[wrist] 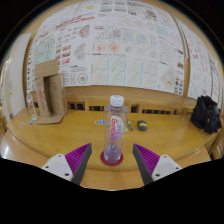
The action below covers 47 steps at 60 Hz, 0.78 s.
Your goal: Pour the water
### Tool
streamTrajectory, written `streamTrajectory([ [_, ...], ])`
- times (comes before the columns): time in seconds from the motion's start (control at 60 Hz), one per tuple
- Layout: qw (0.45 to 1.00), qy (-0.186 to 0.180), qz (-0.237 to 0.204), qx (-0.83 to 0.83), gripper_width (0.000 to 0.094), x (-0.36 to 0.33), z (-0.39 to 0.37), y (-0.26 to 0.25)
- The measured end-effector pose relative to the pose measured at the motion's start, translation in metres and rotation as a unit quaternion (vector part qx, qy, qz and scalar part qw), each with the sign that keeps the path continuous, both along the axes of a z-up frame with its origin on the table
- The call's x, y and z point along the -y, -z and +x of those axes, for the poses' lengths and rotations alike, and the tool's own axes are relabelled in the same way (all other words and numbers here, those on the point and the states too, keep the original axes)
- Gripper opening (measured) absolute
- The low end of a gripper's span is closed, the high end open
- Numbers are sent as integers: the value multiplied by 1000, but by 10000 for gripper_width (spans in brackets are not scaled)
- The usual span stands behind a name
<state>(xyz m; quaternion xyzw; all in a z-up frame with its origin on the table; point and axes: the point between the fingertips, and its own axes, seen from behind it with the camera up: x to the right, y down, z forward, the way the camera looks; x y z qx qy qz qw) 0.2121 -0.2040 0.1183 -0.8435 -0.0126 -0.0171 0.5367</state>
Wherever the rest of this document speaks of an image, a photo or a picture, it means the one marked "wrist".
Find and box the black bag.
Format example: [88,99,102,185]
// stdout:
[189,95,223,135]

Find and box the small black yellow device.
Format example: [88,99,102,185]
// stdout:
[137,119,149,132]

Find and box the narrow printed wall poster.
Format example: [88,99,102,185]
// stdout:
[176,18,223,101]

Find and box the small clear plastic bottle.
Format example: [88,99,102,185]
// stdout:
[25,91,37,118]

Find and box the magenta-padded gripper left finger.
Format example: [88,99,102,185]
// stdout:
[41,142,93,186]

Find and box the large printed wall poster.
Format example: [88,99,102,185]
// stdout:
[26,0,186,96]

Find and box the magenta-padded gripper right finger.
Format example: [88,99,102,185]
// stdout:
[132,143,184,186]

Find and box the dark pen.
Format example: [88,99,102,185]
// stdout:
[126,119,134,132]

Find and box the clear plastic water bottle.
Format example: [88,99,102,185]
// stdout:
[103,94,129,164]

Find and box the flat round red coaster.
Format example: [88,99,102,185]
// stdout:
[100,150,124,167]

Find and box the white door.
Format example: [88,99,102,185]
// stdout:
[1,33,33,119]

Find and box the wooden chair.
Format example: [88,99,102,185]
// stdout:
[210,132,224,159]

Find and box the brown cardboard box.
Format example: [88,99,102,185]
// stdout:
[34,58,69,126]

